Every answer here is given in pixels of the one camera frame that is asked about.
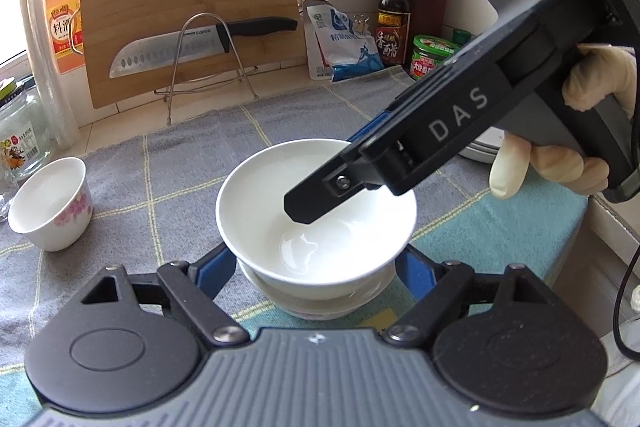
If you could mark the dark red knife block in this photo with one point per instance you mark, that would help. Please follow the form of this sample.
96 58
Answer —
425 2

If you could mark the large purple-flowered white bowl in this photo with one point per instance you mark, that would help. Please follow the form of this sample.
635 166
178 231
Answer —
310 307

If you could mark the person's right hand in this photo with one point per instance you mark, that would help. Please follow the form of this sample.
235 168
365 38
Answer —
595 72

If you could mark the grey checked towel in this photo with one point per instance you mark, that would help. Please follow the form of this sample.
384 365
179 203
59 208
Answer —
165 177

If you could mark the small deep pink-flowered bowl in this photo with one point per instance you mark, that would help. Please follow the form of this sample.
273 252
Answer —
55 227

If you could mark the orange cooking oil bottle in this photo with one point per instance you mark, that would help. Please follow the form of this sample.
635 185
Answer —
62 7

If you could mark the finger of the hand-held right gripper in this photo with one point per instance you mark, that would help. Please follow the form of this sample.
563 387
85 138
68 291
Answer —
372 127
320 192

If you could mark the shallow pink-flowered white bowl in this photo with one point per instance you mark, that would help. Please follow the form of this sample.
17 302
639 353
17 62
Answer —
260 207

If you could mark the dark vinegar bottle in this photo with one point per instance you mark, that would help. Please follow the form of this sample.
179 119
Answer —
394 42

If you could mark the white and blue bag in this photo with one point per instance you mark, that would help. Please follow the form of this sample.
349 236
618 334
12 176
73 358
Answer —
340 57

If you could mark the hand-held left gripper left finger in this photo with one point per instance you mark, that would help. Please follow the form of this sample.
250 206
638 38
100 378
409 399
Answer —
220 267

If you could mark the clear plastic cup stack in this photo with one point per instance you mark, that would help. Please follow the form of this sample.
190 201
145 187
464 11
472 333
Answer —
47 97

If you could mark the glass jar with printed label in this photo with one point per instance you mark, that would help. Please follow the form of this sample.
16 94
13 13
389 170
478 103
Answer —
22 142

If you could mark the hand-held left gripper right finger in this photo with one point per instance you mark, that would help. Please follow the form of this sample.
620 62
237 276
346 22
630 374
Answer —
415 269

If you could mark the black binder clip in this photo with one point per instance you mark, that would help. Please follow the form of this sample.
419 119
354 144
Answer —
359 26

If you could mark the green-lidded jar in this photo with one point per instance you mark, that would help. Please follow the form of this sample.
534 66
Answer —
432 57

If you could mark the white plate fruit print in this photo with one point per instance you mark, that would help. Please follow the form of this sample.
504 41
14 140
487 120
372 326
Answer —
472 155
492 138

